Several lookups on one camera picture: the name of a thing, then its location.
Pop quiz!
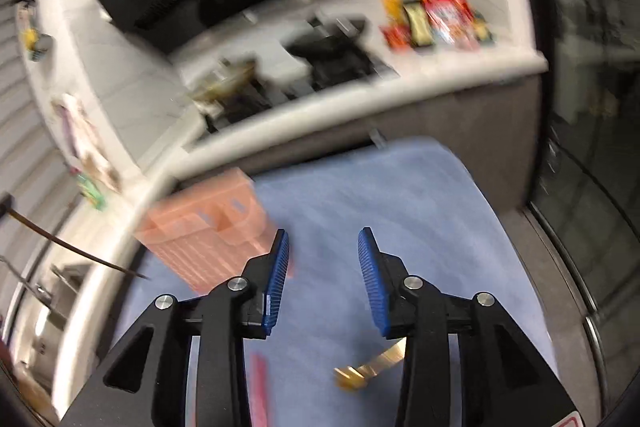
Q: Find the green dish soap bottle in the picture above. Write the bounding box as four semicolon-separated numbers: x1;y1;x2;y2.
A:
76;172;105;210

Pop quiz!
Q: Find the red cereal bag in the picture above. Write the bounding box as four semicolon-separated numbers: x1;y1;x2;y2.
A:
423;0;477;50

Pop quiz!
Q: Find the black gas stove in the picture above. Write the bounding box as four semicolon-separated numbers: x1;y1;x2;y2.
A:
194;40;395;134

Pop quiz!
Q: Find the pink plastic utensil holder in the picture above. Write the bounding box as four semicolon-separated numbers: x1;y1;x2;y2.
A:
136;168;277;295

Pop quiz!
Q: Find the black frying pan with lid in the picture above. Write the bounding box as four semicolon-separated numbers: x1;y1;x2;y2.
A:
282;16;369;68

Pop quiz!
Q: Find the cream hanging towel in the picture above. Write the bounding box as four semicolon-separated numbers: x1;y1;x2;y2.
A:
52;93;122;193

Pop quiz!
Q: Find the brown wooden chopstick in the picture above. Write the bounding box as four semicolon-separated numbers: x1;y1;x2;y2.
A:
1;192;148;280

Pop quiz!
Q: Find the dark soy sauce bottle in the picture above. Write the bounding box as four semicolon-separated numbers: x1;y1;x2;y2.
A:
402;0;434;49

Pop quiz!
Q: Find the blue fleece mat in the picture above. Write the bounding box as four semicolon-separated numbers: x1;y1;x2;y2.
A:
110;135;561;427

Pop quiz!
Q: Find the dark red chopstick gold band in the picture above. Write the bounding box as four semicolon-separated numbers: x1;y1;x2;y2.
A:
334;338;407;390

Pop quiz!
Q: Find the orange snack packet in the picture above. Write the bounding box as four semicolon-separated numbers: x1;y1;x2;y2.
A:
381;0;411;51

